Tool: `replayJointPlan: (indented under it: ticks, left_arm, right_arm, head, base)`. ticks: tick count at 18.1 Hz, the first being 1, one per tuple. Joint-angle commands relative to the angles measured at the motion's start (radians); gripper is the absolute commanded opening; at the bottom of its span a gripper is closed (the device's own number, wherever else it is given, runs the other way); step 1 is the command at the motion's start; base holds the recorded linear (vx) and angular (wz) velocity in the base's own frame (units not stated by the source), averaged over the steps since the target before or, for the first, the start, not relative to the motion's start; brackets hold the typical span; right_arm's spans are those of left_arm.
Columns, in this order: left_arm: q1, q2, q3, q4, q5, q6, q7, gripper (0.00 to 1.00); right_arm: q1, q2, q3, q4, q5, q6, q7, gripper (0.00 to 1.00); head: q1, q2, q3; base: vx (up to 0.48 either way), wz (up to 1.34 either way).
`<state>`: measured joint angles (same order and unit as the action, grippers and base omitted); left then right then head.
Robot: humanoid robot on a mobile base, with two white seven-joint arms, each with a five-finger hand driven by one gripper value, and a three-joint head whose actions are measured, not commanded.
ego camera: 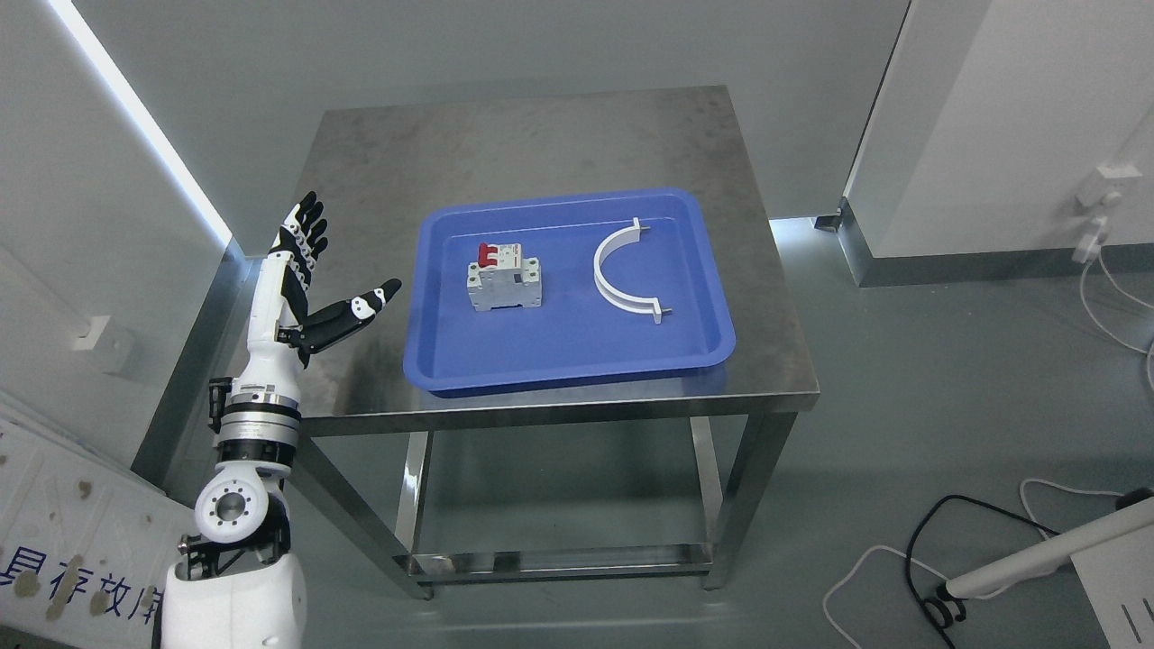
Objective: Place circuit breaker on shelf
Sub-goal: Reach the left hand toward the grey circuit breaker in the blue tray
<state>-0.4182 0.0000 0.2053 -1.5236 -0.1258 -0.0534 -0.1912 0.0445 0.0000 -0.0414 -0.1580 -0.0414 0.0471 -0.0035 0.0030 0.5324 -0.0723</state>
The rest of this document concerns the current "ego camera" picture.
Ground white wall socket plug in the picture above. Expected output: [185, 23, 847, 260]
[1071, 164, 1142, 264]

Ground white floor cable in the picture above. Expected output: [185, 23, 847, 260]
[822, 478, 1123, 649]

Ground stainless steel table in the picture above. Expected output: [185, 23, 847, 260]
[289, 85, 820, 599]

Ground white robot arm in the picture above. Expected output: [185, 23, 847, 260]
[152, 192, 400, 648]

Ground white printed sign board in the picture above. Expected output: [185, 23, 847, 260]
[1, 402, 192, 648]

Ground white stand pole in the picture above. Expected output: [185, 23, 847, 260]
[936, 498, 1153, 600]

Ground white curved plastic clamp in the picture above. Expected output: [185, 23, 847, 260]
[591, 217, 672, 325]

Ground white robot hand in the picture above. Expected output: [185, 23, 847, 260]
[243, 191, 403, 372]

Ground white wall outlet left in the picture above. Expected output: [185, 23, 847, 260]
[72, 315, 117, 353]

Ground white circuit breaker red switch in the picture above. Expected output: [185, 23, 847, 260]
[466, 243, 544, 312]

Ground black floor cable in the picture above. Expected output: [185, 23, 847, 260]
[904, 494, 1061, 649]

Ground blue plastic tray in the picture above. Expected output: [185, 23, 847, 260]
[403, 187, 737, 395]

